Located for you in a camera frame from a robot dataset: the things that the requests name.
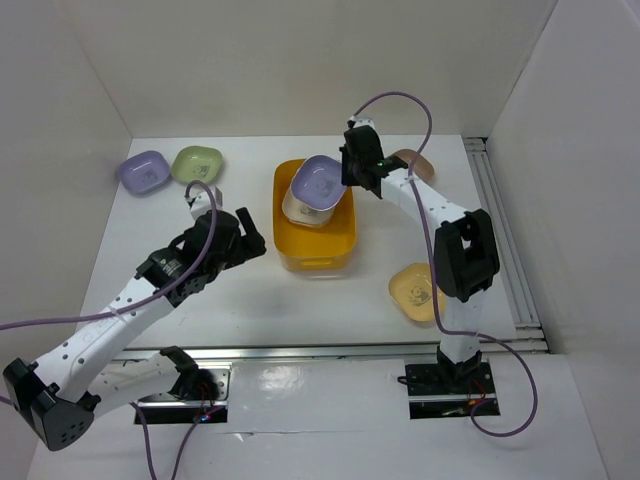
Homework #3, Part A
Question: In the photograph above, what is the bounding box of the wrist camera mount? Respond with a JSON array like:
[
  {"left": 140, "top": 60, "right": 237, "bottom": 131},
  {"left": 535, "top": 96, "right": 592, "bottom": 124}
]
[
  {"left": 347, "top": 115, "right": 376, "bottom": 130},
  {"left": 185, "top": 187, "right": 223, "bottom": 221}
]

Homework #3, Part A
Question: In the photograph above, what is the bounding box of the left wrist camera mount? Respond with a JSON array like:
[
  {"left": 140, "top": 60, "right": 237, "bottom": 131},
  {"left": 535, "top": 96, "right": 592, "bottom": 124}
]
[{"left": 185, "top": 187, "right": 223, "bottom": 221}]

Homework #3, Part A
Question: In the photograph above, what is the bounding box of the lavender plate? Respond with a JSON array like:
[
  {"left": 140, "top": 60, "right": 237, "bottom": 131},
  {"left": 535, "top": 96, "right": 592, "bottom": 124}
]
[
  {"left": 290, "top": 155, "right": 346, "bottom": 211},
  {"left": 116, "top": 150, "right": 170, "bottom": 196}
]

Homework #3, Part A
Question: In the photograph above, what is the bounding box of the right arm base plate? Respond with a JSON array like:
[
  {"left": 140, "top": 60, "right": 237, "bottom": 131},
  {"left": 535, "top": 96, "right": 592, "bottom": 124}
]
[{"left": 397, "top": 362, "right": 500, "bottom": 420}]

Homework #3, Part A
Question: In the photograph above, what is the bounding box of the brown panda plate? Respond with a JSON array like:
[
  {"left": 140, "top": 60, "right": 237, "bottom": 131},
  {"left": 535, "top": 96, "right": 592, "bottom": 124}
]
[{"left": 393, "top": 149, "right": 435, "bottom": 183}]

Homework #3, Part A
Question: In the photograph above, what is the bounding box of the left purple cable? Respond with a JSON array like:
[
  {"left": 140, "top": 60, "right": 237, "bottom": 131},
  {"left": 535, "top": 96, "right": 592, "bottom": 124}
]
[{"left": 0, "top": 180, "right": 221, "bottom": 480}]

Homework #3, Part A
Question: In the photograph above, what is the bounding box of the aluminium rail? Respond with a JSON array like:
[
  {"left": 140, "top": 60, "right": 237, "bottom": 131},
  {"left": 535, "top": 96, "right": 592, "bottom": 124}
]
[
  {"left": 463, "top": 137, "right": 550, "bottom": 354},
  {"left": 114, "top": 337, "right": 549, "bottom": 362}
]

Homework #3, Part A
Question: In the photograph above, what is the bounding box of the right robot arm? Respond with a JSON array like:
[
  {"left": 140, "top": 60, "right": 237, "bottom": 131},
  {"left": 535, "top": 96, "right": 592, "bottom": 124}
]
[{"left": 340, "top": 119, "right": 500, "bottom": 393}]

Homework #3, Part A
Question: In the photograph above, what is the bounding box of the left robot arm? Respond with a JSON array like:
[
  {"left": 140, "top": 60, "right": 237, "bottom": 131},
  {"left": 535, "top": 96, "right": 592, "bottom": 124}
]
[{"left": 3, "top": 208, "right": 266, "bottom": 451}]

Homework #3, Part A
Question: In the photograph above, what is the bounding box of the yellow panda plate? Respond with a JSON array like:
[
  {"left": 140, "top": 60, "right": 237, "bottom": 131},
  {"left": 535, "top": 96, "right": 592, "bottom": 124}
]
[
  {"left": 281, "top": 187, "right": 336, "bottom": 228},
  {"left": 388, "top": 263, "right": 435, "bottom": 324}
]

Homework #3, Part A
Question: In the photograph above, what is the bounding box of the aluminium rail front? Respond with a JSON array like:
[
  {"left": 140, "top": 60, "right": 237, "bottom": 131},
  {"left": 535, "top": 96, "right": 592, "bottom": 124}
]
[{"left": 114, "top": 337, "right": 549, "bottom": 362}]

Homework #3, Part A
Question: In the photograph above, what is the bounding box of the aluminium rail right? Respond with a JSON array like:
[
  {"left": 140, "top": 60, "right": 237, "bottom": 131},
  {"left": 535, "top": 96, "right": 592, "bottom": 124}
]
[{"left": 463, "top": 137, "right": 550, "bottom": 354}]

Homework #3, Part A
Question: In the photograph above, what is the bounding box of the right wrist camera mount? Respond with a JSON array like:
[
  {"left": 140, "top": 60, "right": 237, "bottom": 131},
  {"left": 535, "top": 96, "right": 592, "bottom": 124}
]
[{"left": 347, "top": 115, "right": 376, "bottom": 130}]

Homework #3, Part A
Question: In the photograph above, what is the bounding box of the green panda plate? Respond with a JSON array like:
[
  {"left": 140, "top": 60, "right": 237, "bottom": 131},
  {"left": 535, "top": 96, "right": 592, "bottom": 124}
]
[{"left": 170, "top": 145, "right": 223, "bottom": 185}]

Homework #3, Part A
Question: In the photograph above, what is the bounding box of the yellow plastic bin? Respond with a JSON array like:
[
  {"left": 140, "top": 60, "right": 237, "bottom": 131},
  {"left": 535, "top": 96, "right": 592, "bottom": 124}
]
[{"left": 272, "top": 159, "right": 357, "bottom": 272}]

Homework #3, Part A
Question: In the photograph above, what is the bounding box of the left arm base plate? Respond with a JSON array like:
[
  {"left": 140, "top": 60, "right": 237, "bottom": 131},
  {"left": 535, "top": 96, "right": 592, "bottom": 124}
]
[{"left": 138, "top": 362, "right": 231, "bottom": 425}]

